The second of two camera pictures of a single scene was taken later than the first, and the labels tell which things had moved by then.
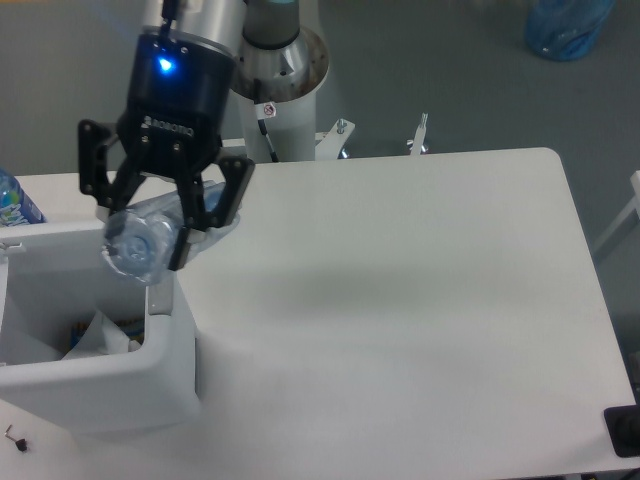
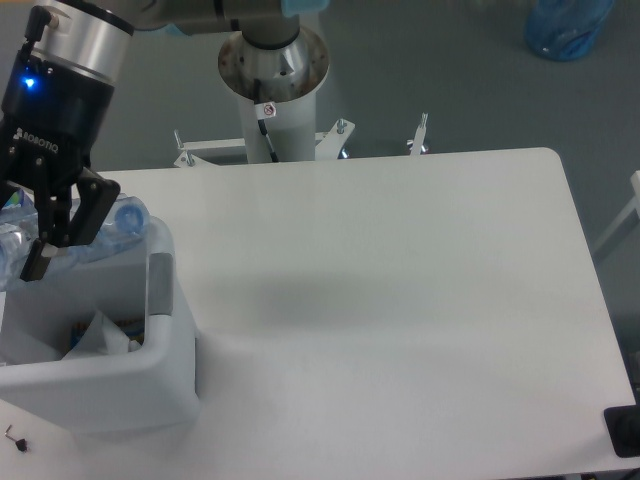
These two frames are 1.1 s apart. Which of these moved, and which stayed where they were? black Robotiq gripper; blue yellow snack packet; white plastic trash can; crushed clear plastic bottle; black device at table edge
Moved: black Robotiq gripper; crushed clear plastic bottle
Stayed: blue yellow snack packet; white plastic trash can; black device at table edge
